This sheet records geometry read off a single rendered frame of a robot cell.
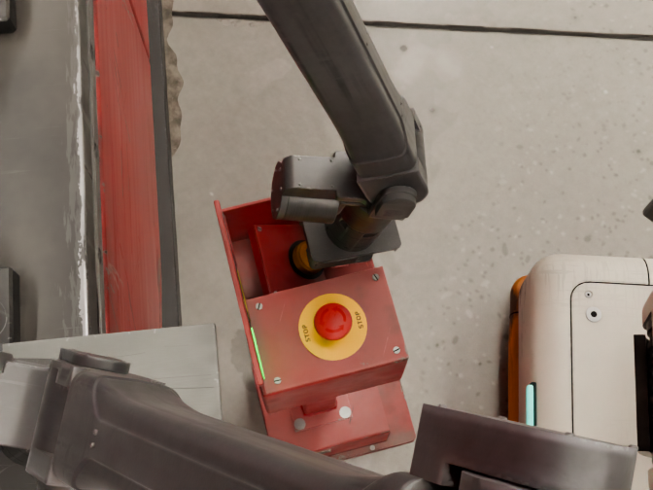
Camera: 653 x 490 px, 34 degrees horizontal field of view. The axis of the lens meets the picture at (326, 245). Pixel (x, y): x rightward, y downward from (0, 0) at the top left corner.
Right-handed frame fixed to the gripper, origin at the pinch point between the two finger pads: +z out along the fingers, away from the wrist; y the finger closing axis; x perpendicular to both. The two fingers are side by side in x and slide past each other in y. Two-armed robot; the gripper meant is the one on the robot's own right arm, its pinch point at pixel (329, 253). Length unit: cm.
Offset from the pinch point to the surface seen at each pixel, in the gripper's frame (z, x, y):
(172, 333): -24.2, 11.4, 23.4
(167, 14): 75, -76, -5
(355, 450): 67, 17, -18
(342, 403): 56, 10, -15
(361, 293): -7.2, 6.9, 0.0
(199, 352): -24.8, 13.5, 21.6
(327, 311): -9.1, 8.7, 4.8
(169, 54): 75, -67, -4
